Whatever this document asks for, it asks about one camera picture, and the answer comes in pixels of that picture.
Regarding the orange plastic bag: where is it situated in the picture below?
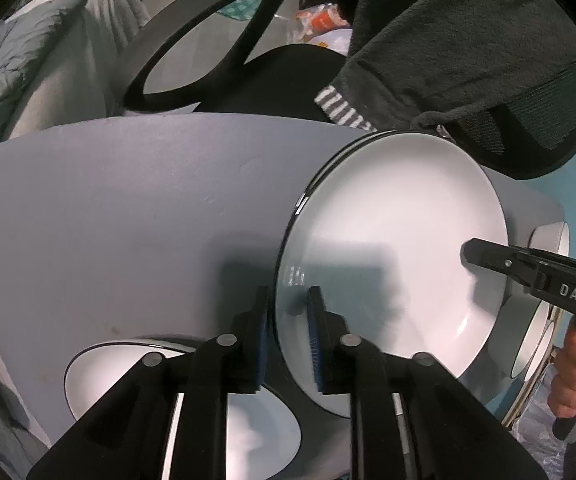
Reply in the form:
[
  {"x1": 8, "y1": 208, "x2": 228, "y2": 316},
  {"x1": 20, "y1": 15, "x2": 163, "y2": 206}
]
[{"x1": 290, "y1": 3, "x2": 351, "y2": 42}]

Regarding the person's right hand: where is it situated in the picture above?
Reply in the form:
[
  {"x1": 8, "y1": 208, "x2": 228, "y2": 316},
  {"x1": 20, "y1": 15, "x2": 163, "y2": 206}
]
[{"x1": 547, "y1": 321, "x2": 576, "y2": 419}]

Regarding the black mesh office chair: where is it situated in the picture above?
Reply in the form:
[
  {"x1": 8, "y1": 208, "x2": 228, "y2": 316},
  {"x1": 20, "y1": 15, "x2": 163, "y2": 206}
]
[{"x1": 112, "y1": 0, "x2": 576, "y2": 180}]

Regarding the white plate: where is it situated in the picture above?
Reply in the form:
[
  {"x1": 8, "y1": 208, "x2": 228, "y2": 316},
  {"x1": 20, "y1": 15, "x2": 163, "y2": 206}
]
[
  {"x1": 275, "y1": 133, "x2": 508, "y2": 417},
  {"x1": 64, "y1": 339, "x2": 302, "y2": 479}
]

